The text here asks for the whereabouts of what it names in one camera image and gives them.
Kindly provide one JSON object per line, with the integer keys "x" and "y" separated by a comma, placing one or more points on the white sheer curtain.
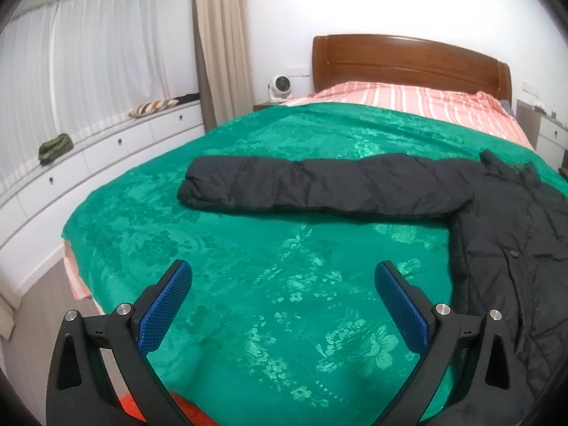
{"x": 97, "y": 62}

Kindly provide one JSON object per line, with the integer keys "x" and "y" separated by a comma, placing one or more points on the black puffer jacket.
{"x": 310, "y": 186}

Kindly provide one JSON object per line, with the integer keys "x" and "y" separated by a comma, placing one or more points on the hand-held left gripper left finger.
{"x": 165, "y": 301}

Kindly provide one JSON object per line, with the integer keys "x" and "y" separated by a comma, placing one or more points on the dark cloth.
{"x": 186, "y": 96}

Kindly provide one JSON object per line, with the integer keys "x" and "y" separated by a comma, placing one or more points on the orange cloth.
{"x": 186, "y": 410}

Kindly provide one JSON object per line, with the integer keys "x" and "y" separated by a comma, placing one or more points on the striped cushion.
{"x": 151, "y": 108}

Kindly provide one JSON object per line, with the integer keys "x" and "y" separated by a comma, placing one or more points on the wooden headboard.
{"x": 399, "y": 60}

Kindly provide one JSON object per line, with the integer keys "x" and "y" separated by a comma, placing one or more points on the white drawer cabinet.
{"x": 111, "y": 151}

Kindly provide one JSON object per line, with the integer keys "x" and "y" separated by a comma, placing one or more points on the small white fan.
{"x": 278, "y": 86}

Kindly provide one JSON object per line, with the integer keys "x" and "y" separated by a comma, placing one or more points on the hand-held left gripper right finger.
{"x": 401, "y": 306}

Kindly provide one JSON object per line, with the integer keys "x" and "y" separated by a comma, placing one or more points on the green camouflage cloth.
{"x": 55, "y": 147}

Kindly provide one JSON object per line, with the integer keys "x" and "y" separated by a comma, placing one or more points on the white nightstand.
{"x": 550, "y": 135}

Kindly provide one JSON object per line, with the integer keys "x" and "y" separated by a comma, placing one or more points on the pink striped bed sheet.
{"x": 399, "y": 97}

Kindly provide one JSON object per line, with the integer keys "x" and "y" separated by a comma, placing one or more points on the wooden nightstand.
{"x": 266, "y": 105}

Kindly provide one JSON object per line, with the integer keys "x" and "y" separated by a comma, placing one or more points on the white wall socket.
{"x": 296, "y": 72}
{"x": 531, "y": 87}

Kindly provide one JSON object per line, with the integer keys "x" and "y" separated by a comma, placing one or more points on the beige curtain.
{"x": 219, "y": 44}

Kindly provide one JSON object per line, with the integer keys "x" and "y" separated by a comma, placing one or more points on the green floral blanket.
{"x": 266, "y": 275}

